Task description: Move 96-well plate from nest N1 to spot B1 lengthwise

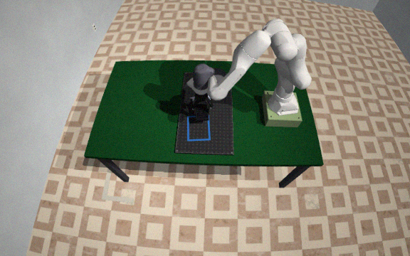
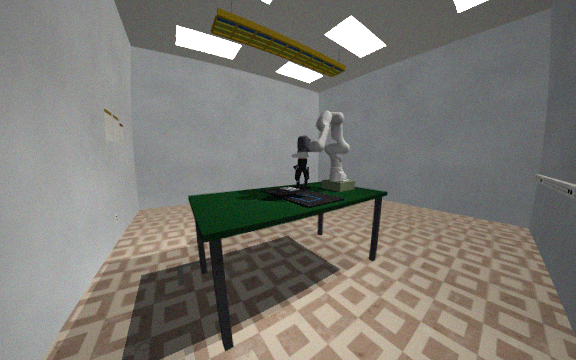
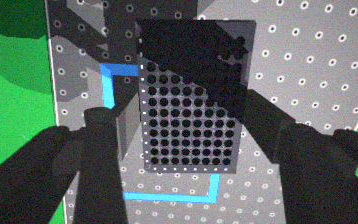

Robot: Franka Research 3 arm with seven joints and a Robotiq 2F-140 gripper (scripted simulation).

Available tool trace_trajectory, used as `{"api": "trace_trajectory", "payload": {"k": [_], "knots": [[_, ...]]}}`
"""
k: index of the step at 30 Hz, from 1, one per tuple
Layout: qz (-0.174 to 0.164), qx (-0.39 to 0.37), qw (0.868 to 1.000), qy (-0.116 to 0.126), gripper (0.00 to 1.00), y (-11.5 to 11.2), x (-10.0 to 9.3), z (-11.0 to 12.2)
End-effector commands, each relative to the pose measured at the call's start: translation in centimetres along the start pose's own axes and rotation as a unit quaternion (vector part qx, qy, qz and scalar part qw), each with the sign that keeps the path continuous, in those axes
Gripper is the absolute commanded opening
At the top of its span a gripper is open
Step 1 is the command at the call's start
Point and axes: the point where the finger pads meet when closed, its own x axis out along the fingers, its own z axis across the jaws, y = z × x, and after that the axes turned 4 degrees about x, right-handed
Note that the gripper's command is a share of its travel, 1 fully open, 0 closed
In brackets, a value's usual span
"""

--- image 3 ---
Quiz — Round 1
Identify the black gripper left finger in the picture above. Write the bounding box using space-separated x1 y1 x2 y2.
0 88 141 224

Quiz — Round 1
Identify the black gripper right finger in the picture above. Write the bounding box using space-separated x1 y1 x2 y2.
243 89 358 224

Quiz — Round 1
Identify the blue tape outline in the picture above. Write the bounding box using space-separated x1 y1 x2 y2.
100 63 220 203

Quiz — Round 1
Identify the grey perforated base plate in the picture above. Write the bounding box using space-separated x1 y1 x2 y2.
43 0 358 224

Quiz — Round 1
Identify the black well plate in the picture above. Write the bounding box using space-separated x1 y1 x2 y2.
135 19 257 174

